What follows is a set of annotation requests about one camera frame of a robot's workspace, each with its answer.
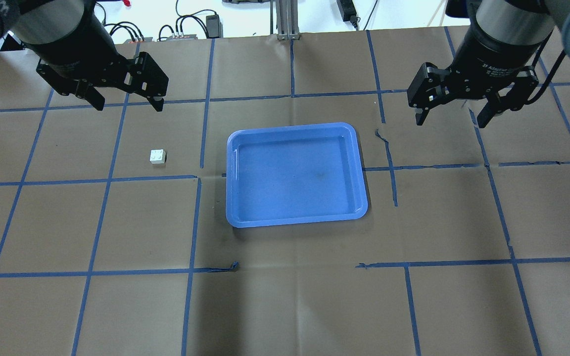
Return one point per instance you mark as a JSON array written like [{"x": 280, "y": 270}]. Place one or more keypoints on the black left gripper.
[{"x": 74, "y": 49}]

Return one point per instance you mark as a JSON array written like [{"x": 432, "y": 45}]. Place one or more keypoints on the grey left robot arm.
[{"x": 77, "y": 55}]

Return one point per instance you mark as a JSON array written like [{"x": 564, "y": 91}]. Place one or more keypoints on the brown paper table mat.
[{"x": 464, "y": 249}]

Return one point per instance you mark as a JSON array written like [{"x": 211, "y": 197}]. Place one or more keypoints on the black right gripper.
[{"x": 488, "y": 57}]

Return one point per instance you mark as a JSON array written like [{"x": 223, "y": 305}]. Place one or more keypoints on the blue plastic tray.
[{"x": 293, "y": 175}]

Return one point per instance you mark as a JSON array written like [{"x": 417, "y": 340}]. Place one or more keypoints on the aluminium frame post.
[{"x": 287, "y": 26}]

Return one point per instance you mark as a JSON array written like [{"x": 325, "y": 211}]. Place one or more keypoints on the black power strip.
[{"x": 347, "y": 10}]

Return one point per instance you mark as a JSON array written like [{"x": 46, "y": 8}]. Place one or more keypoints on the white toy block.
[{"x": 158, "y": 156}]

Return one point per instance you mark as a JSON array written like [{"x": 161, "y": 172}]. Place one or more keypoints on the black power adapter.
[{"x": 214, "y": 26}]

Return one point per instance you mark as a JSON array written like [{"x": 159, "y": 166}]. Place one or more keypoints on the red black usb hub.
[
  {"x": 181, "y": 37},
  {"x": 139, "y": 40}
]

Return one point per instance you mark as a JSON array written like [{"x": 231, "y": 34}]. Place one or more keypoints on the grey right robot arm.
[{"x": 496, "y": 60}]

